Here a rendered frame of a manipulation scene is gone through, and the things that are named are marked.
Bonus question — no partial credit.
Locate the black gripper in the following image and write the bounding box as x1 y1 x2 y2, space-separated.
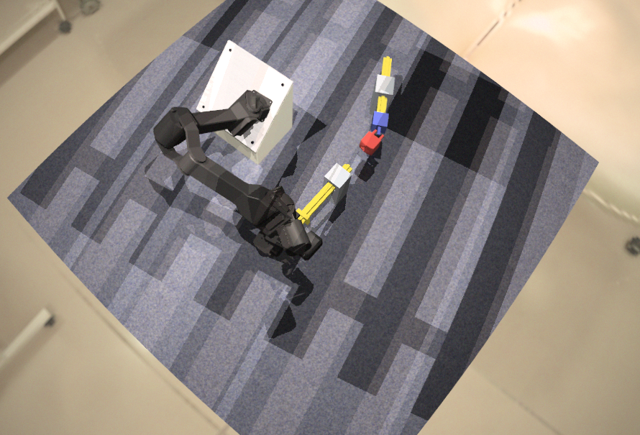
296 211 323 260

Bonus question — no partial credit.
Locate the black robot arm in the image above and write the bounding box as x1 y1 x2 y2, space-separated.
153 90 311 257

